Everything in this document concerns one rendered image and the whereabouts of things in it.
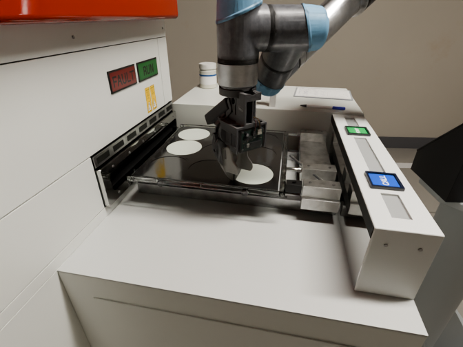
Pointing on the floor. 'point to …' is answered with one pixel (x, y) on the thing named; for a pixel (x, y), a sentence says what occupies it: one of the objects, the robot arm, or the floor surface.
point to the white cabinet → (205, 321)
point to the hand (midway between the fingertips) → (231, 173)
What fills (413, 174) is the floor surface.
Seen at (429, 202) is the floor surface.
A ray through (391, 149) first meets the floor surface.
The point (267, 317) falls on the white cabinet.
